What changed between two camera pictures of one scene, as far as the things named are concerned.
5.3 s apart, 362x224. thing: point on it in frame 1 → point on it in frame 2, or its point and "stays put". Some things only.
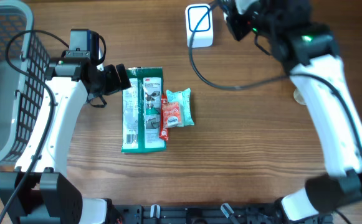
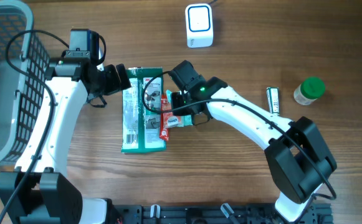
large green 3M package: x=141 y=111 stays put
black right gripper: x=233 y=22 → x=176 y=99
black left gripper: x=116 y=84 stays put
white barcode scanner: x=204 y=35 stays put
